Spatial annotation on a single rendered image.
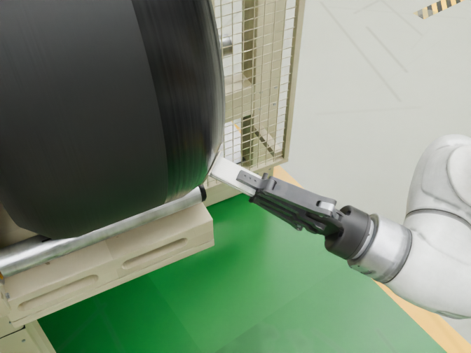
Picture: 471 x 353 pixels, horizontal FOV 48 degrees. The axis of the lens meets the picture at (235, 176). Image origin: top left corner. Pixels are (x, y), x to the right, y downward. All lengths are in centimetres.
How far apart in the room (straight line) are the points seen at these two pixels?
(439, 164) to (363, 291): 107
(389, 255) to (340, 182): 140
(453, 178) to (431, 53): 216
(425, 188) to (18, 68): 60
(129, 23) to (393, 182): 177
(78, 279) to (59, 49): 49
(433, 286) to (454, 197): 14
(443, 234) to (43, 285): 60
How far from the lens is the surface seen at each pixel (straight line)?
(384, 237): 77
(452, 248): 81
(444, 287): 80
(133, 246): 89
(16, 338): 117
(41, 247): 86
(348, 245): 76
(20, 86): 53
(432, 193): 84
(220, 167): 74
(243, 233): 196
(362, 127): 241
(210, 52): 59
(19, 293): 89
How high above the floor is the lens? 158
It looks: 48 degrees down
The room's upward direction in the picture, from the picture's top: straight up
